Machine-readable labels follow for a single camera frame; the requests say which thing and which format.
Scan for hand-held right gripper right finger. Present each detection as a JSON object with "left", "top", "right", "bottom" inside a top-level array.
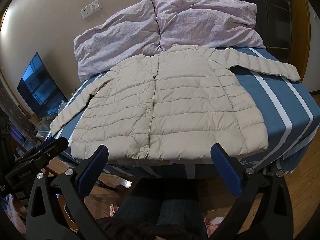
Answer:
[{"left": 211, "top": 143, "right": 297, "bottom": 240}]

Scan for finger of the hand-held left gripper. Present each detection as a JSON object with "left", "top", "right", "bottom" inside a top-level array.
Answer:
[{"left": 34, "top": 137, "right": 69, "bottom": 163}]

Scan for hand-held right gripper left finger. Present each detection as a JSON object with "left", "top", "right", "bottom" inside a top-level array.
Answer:
[{"left": 26, "top": 144, "right": 109, "bottom": 240}]

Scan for beige puffer jacket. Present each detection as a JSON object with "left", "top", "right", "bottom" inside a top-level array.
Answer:
[{"left": 49, "top": 44, "right": 301, "bottom": 161}]

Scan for cluttered wooden shelf unit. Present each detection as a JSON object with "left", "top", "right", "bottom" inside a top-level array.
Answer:
[{"left": 0, "top": 77, "right": 64, "bottom": 160}]

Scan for pink cloth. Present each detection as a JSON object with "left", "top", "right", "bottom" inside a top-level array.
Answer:
[
  {"left": 204, "top": 216, "right": 241, "bottom": 240},
  {"left": 0, "top": 194, "right": 27, "bottom": 233}
]

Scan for flat screen television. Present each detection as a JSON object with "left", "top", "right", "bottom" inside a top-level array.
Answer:
[{"left": 17, "top": 52, "right": 68, "bottom": 118}]

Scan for person's legs in dark jeans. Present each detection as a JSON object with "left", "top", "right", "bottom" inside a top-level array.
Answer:
[{"left": 112, "top": 177, "right": 208, "bottom": 240}]

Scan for lavender crumpled cloth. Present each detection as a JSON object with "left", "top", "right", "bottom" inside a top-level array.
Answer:
[{"left": 73, "top": 0, "right": 161, "bottom": 82}]

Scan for lilac floral pillow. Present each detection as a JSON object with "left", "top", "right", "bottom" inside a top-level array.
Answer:
[{"left": 153, "top": 0, "right": 267, "bottom": 53}]

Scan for white wall socket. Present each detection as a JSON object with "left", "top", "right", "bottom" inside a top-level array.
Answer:
[{"left": 80, "top": 5, "right": 91, "bottom": 19}]

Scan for white wall switch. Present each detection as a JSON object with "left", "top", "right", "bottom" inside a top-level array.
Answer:
[{"left": 89, "top": 0, "right": 102, "bottom": 13}]

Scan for dark glass door wooden frame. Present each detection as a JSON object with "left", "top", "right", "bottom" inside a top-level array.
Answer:
[{"left": 235, "top": 0, "right": 320, "bottom": 93}]

